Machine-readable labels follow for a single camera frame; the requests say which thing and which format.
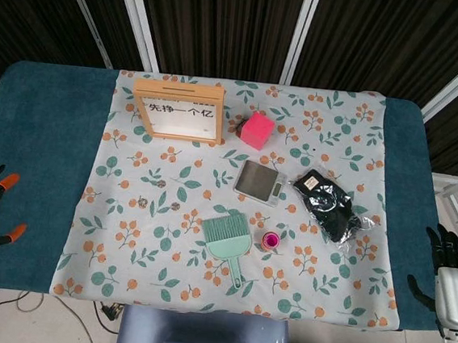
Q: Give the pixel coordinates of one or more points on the silver coin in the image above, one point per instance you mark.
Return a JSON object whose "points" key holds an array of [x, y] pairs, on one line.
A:
{"points": [[175, 205], [142, 201], [161, 183]]}

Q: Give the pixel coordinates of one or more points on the mint green hand brush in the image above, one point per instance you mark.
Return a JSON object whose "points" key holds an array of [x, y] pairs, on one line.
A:
{"points": [[228, 246]]}

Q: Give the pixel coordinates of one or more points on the teal table cover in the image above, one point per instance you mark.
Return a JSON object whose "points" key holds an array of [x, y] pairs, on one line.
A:
{"points": [[37, 141]]}

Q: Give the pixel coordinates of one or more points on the black gloves in plastic bag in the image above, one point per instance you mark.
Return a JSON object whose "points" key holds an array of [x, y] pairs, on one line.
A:
{"points": [[329, 207]]}

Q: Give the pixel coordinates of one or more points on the floral printed tablecloth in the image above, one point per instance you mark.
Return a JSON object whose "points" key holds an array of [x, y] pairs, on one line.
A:
{"points": [[283, 282]]}

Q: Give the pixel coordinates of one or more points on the orange nested cup stack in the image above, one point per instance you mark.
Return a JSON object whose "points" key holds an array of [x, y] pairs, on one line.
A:
{"points": [[271, 241]]}

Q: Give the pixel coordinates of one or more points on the silver digital kitchen scale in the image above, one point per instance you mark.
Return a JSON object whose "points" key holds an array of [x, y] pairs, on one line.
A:
{"points": [[256, 180]]}

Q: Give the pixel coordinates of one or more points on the blue-grey robot torso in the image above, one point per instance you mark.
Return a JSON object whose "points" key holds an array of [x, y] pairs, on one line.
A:
{"points": [[200, 339]]}

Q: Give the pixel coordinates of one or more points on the pink foam cube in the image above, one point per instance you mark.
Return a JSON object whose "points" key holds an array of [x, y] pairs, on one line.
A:
{"points": [[257, 127]]}

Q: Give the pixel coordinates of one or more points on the wooden money box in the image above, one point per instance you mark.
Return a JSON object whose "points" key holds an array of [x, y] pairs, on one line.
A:
{"points": [[180, 90]]}

